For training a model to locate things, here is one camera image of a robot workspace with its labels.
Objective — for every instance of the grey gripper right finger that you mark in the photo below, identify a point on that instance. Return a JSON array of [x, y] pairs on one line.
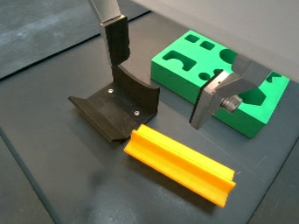
[[220, 94]]

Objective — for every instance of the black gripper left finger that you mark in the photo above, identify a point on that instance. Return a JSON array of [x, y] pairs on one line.
[[114, 29]]

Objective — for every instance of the yellow star-profile bar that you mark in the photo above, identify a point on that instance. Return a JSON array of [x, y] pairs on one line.
[[181, 163]]

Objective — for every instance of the black curved fixture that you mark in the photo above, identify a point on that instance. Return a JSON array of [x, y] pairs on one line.
[[121, 106]]

